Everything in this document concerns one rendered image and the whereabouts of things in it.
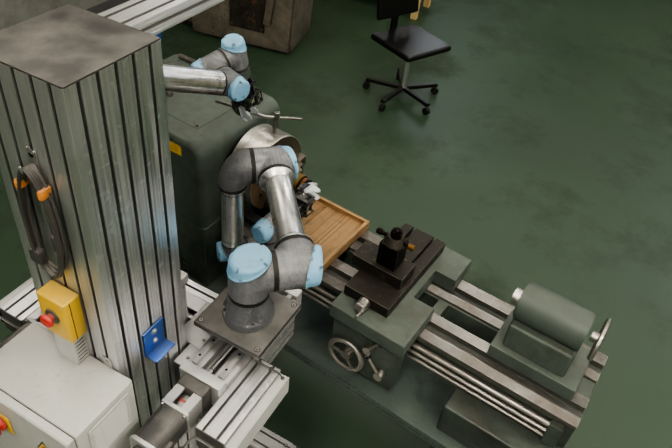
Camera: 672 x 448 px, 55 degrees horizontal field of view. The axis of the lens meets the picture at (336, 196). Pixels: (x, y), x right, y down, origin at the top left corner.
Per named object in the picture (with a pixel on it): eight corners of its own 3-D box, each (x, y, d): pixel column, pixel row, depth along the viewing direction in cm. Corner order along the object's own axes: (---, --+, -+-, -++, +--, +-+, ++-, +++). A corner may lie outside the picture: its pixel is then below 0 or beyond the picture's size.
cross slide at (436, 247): (343, 293, 226) (344, 284, 223) (403, 230, 255) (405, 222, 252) (387, 318, 219) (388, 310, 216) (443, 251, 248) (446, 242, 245)
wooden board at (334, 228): (255, 242, 251) (255, 234, 248) (309, 197, 275) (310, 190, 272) (317, 277, 239) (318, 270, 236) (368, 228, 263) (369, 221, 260)
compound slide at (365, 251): (350, 263, 231) (352, 253, 228) (365, 248, 238) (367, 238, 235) (399, 290, 223) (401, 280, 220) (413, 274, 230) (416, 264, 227)
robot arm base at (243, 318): (255, 341, 177) (255, 318, 171) (211, 317, 182) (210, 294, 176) (284, 306, 188) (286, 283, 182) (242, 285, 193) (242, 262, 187)
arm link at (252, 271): (224, 275, 182) (223, 241, 173) (271, 270, 185) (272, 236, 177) (229, 308, 173) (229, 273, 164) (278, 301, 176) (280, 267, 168)
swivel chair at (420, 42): (446, 91, 537) (473, -25, 475) (424, 126, 491) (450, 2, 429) (377, 70, 553) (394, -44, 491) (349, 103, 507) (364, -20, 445)
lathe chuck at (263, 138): (228, 210, 250) (238, 138, 234) (277, 185, 274) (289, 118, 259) (246, 220, 246) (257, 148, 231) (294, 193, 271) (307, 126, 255)
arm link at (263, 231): (249, 239, 227) (249, 221, 222) (268, 223, 234) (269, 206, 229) (266, 249, 224) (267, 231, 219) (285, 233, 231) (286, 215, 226)
